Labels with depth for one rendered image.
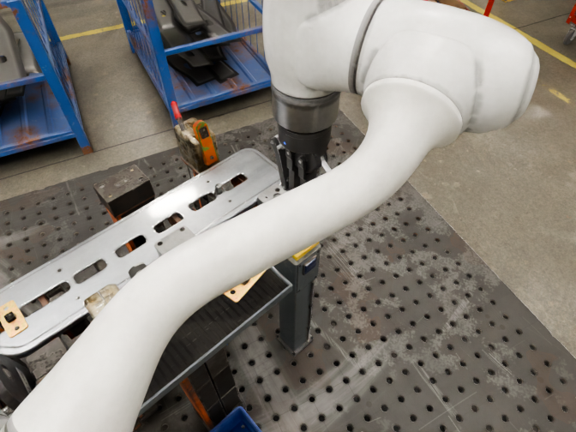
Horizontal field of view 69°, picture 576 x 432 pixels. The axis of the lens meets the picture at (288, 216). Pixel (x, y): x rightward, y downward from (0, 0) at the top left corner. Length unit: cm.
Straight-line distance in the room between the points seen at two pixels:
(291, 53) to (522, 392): 105
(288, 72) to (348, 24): 9
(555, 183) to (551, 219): 31
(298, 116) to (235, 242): 22
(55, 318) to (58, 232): 61
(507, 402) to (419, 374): 22
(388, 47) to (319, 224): 18
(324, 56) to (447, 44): 12
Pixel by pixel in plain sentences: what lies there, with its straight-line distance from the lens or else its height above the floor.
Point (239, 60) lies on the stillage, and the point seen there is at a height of 16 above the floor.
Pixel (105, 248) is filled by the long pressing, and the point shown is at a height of 100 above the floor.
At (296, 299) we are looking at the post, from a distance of 91.
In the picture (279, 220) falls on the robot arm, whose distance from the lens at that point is 37.
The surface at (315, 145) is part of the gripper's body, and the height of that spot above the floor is 142.
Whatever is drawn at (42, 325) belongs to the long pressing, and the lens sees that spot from 101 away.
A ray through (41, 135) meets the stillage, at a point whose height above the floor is 16.
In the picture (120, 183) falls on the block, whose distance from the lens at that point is 115.
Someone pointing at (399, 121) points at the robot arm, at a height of 156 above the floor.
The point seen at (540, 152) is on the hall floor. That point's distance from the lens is 314.
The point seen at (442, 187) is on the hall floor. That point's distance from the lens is 264.
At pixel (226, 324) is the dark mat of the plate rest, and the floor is 116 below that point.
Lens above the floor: 180
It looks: 51 degrees down
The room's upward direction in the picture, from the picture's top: straight up
